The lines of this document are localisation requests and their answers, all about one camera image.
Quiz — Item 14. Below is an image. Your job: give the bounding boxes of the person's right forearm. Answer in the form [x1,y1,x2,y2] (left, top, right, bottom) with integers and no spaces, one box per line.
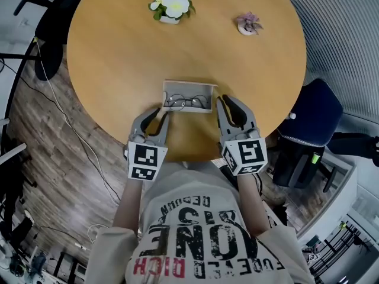
[236,172,272,238]

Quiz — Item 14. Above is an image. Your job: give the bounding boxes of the black high-back office chair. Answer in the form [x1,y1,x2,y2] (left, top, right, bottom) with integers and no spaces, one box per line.
[272,131,379,193]

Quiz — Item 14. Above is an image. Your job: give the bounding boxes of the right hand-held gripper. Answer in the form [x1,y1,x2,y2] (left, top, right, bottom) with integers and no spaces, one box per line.
[216,95,269,176]

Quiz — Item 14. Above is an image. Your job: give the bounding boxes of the black wire eyeglasses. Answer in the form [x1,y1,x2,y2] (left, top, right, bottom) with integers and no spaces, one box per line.
[164,92,209,111]

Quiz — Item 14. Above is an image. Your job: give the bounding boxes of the blue fabric chair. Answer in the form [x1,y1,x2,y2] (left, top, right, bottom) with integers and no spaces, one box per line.
[277,78,344,149]

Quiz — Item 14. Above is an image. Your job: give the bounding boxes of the white window blinds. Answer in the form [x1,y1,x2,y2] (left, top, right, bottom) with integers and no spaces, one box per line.
[275,0,379,121]

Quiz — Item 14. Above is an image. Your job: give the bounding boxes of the small pink potted plant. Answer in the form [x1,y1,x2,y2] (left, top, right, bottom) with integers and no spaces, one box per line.
[235,11,264,36]

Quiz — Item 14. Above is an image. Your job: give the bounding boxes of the white flower potted plant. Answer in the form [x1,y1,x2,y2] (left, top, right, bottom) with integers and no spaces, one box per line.
[147,0,197,25]

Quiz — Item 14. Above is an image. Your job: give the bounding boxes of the black metal rack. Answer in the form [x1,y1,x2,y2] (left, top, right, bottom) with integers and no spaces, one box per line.
[301,220,374,277]

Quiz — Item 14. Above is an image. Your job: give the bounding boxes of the white partition desk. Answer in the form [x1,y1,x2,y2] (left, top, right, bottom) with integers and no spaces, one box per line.
[296,155,359,242]

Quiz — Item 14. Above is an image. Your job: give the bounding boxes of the person's printed beige t-shirt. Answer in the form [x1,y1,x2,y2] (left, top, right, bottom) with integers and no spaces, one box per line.
[84,160,314,284]

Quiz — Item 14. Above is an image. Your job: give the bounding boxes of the black armrest office chair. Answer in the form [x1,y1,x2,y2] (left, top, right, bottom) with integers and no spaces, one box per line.
[13,0,95,46]

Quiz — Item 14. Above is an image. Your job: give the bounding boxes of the long white floor cable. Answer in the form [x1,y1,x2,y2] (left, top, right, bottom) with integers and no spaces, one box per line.
[34,37,121,206]

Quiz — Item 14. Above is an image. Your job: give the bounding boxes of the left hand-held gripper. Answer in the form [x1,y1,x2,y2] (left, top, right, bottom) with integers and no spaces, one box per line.
[124,107,171,182]

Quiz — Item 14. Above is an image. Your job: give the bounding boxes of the white glasses case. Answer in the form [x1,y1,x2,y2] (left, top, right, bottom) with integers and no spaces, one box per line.
[162,79,219,114]

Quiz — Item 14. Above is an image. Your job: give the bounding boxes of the person's left forearm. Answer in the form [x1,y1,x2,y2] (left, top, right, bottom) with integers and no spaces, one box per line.
[112,177,143,235]

